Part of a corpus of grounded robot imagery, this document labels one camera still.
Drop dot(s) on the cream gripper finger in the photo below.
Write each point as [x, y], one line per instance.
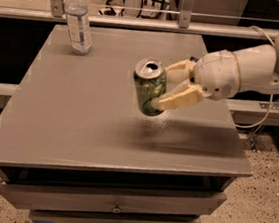
[180, 71]
[183, 95]

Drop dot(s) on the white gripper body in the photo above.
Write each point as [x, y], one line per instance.
[217, 73]

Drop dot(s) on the green soda can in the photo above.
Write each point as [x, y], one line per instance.
[150, 82]

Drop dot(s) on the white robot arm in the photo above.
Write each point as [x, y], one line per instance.
[259, 68]

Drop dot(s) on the clear plastic water bottle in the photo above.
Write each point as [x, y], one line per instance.
[76, 12]

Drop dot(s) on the grey drawer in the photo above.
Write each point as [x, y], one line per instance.
[112, 200]
[87, 217]

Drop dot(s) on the grey drawer cabinet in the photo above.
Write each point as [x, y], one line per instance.
[74, 121]

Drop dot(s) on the grey metal railing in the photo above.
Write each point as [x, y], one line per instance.
[211, 17]

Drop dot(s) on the top grey drawer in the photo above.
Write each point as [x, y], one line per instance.
[112, 200]

